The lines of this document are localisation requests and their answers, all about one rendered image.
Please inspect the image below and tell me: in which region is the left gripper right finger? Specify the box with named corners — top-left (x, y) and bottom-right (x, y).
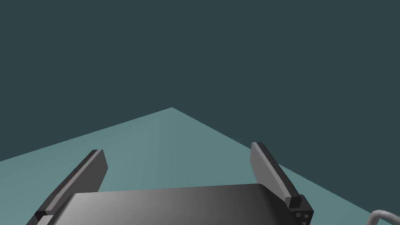
top-left (250, 141), bottom-right (314, 225)

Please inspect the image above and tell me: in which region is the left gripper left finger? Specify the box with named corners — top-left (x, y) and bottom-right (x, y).
top-left (34, 149), bottom-right (109, 221)

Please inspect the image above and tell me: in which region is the grey curved handle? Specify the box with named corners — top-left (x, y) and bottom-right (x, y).
top-left (370, 210), bottom-right (400, 225)

